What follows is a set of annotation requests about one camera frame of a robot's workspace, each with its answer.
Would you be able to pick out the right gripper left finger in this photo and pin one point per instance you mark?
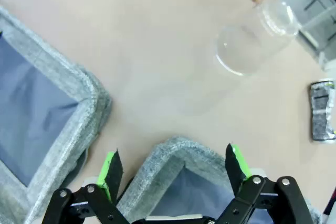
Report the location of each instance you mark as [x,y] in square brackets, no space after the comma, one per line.
[111,176]

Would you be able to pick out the grey fabric basket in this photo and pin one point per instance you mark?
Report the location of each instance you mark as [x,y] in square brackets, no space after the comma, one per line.
[86,98]
[183,150]

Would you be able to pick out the clear plastic cup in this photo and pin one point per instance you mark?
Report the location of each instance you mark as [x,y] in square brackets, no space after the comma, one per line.
[244,45]

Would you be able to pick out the crushed black silver can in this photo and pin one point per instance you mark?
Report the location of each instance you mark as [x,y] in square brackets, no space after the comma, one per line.
[320,108]

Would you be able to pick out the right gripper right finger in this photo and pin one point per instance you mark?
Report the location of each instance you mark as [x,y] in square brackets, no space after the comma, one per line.
[236,169]

